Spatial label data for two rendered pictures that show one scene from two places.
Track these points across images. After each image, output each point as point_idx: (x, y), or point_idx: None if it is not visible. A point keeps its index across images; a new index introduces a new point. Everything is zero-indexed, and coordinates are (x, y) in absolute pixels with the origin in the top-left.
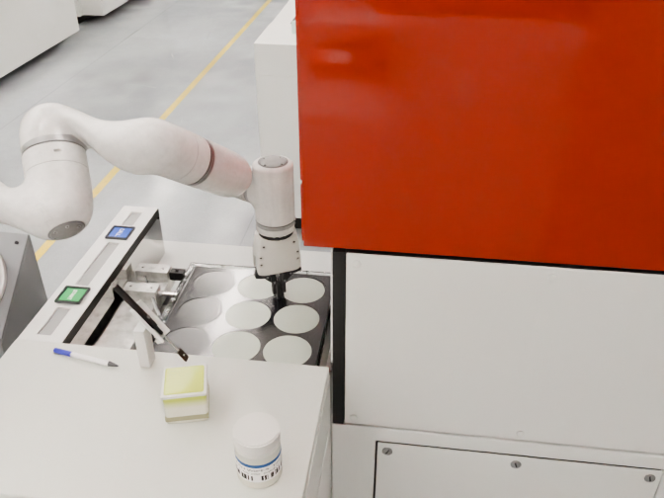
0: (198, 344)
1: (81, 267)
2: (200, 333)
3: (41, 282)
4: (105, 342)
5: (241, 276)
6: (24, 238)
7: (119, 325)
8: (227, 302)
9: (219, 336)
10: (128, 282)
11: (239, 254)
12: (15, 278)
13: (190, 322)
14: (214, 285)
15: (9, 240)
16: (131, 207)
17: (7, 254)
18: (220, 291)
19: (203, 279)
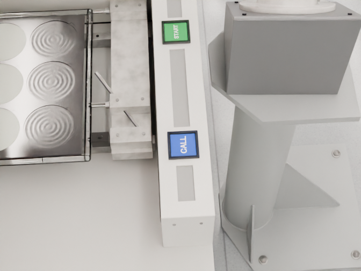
0: (40, 38)
1: (194, 76)
2: (43, 52)
3: (229, 58)
4: (138, 41)
5: (18, 144)
6: (237, 15)
7: (136, 63)
8: (24, 97)
9: (21, 51)
10: (147, 105)
11: (54, 262)
12: (231, 9)
13: (57, 64)
14: (47, 123)
15: (254, 15)
16: (201, 213)
17: (250, 13)
18: (37, 113)
19: (64, 132)
